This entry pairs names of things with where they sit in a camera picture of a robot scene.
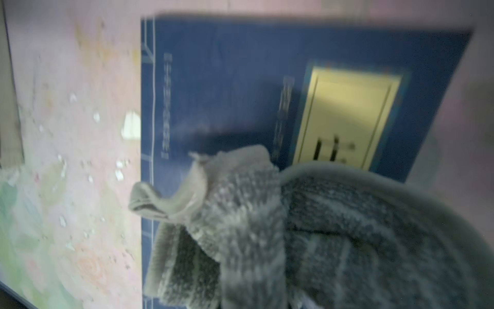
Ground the grey striped cloth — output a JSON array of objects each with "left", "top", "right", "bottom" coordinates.
[{"left": 129, "top": 145, "right": 493, "bottom": 308}]

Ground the blue book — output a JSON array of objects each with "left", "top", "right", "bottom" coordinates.
[{"left": 140, "top": 15, "right": 473, "bottom": 309}]

